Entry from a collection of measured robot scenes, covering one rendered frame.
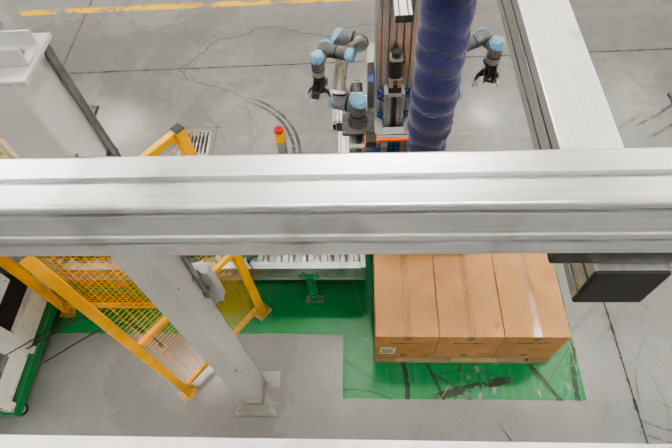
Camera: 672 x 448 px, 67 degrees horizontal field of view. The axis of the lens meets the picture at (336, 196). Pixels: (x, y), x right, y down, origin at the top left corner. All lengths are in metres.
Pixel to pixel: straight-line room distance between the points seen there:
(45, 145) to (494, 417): 3.22
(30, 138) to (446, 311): 2.66
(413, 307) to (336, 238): 2.78
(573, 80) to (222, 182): 0.64
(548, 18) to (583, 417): 3.24
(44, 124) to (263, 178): 0.79
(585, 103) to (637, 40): 5.48
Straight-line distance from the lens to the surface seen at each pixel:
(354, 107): 3.40
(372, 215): 0.59
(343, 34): 3.29
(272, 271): 3.55
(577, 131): 0.91
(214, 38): 6.15
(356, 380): 3.80
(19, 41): 1.31
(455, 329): 3.38
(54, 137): 1.35
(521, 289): 3.58
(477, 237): 0.65
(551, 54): 1.03
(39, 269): 2.25
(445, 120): 2.66
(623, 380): 4.19
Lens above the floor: 3.69
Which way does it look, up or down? 56 degrees down
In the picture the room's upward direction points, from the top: 5 degrees counter-clockwise
